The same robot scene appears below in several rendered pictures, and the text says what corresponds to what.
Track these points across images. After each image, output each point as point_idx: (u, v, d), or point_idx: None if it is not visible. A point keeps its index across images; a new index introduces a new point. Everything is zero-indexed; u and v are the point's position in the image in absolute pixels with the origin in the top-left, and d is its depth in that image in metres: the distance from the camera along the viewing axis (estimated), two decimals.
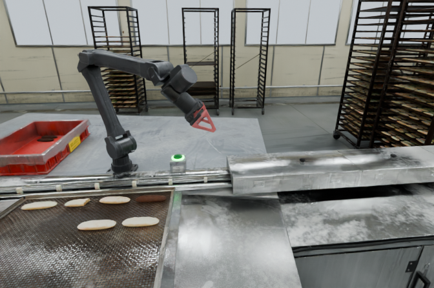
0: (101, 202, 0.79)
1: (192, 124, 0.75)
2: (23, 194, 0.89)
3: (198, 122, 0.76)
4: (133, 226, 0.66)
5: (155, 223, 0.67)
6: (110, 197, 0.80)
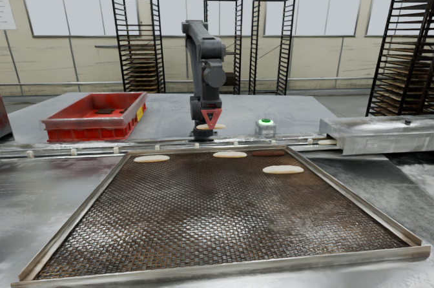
0: (217, 156, 0.72)
1: None
2: (117, 154, 0.82)
3: (213, 106, 0.85)
4: (279, 173, 0.59)
5: (301, 170, 0.59)
6: (225, 152, 0.73)
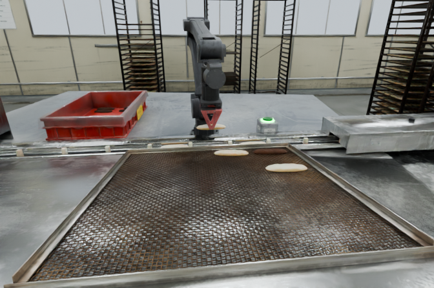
0: (218, 154, 0.71)
1: None
2: (117, 152, 0.81)
3: (213, 106, 0.85)
4: (282, 172, 0.57)
5: (305, 169, 0.58)
6: (226, 150, 0.72)
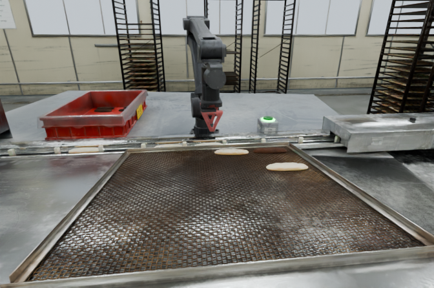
0: (218, 154, 0.70)
1: None
2: (117, 151, 0.80)
3: (212, 105, 0.86)
4: (283, 170, 0.57)
5: (306, 168, 0.58)
6: (226, 149, 0.72)
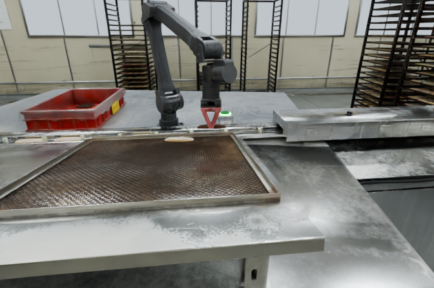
0: (167, 141, 0.82)
1: (202, 106, 0.78)
2: (84, 140, 0.92)
3: (207, 110, 0.79)
4: None
5: None
6: (174, 137, 0.84)
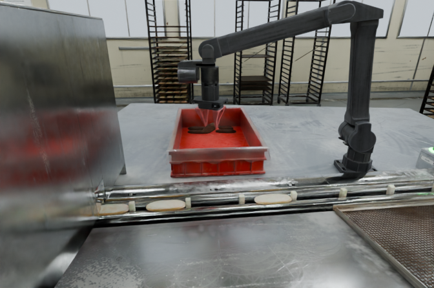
0: None
1: None
2: (298, 203, 0.62)
3: None
4: (269, 204, 0.63)
5: (290, 201, 0.64)
6: None
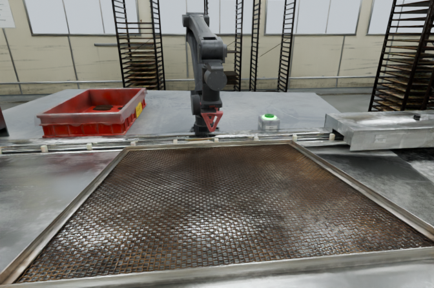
0: None
1: (203, 112, 0.75)
2: (115, 149, 0.78)
3: (208, 115, 0.77)
4: None
5: None
6: (196, 141, 0.84)
